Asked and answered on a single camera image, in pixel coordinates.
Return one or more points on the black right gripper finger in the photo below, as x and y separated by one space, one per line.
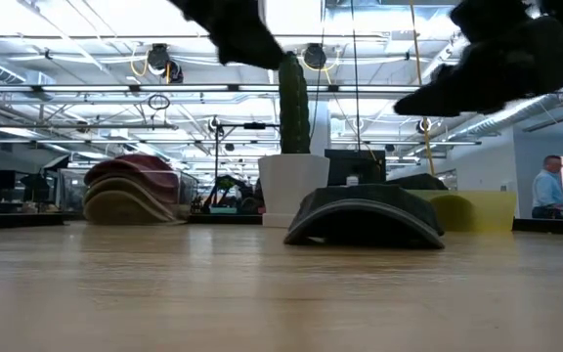
482 88

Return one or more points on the black baseball cap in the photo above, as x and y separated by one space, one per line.
359 195

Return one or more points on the white hexagonal plant pot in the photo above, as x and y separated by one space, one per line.
286 186

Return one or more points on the dark grey baseball cap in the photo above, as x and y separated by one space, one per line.
452 212
418 182

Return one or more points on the small black robot arm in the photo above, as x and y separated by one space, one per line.
228 190

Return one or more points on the person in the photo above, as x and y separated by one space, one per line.
548 190

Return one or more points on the green cactus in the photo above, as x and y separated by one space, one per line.
293 107

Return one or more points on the black pole stand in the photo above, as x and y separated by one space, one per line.
216 156

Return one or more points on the yellow plastic bin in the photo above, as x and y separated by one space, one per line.
491 210

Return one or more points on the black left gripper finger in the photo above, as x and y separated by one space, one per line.
252 49

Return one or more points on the maroon baseball cap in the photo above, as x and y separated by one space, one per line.
135 163
166 193

